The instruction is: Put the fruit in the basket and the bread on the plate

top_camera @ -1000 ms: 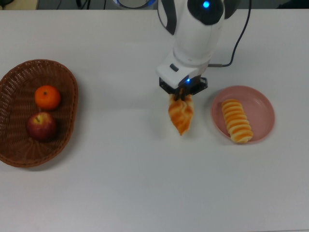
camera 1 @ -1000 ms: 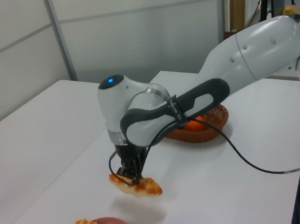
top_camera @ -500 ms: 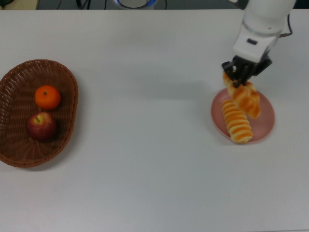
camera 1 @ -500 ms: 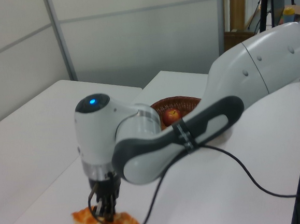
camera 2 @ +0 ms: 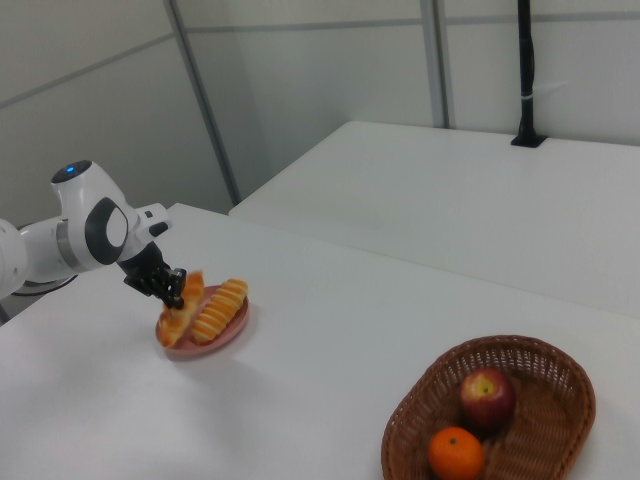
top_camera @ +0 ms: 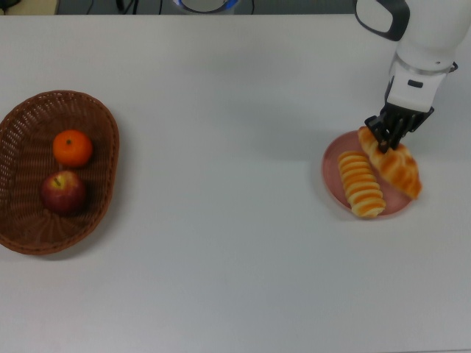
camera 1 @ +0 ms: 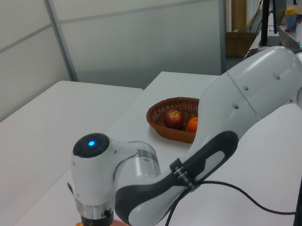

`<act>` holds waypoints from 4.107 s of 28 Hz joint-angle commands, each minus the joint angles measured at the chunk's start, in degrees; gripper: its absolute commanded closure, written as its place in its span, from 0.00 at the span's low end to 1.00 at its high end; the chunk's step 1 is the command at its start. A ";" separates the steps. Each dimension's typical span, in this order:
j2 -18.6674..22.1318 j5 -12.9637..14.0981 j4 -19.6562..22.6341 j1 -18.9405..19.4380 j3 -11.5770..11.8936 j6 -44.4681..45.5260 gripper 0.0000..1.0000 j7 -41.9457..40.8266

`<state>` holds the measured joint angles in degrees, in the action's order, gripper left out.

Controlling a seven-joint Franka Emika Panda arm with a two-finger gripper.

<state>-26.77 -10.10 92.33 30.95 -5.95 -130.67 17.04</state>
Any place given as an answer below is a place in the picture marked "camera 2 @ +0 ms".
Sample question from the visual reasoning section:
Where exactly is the white side table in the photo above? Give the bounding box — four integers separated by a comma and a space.
228, 119, 640, 321

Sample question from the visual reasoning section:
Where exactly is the striped toy bread roll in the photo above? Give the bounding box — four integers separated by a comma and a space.
191, 278, 249, 345

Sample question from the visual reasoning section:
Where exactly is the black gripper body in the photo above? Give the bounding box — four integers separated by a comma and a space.
117, 242, 167, 292

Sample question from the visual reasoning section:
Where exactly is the grey partition post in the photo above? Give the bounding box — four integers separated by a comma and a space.
422, 0, 456, 129
164, 0, 242, 206

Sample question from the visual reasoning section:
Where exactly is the braided toy bread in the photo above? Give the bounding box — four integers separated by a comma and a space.
157, 271, 206, 349

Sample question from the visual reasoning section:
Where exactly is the black pole with base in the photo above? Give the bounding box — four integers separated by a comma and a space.
509, 0, 547, 149

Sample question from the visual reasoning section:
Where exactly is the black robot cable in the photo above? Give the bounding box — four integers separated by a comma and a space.
0, 273, 79, 325

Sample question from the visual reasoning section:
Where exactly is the red toy apple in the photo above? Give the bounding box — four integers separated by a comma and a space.
459, 368, 517, 431

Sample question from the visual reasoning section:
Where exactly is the white cable tie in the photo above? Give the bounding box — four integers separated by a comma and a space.
519, 81, 571, 101

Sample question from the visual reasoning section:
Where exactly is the toy orange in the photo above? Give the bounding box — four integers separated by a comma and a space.
428, 426, 485, 480

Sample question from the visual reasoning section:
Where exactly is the brown woven basket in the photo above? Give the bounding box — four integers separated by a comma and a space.
380, 334, 597, 480

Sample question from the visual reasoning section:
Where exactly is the pink plate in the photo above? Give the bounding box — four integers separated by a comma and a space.
155, 284, 250, 359

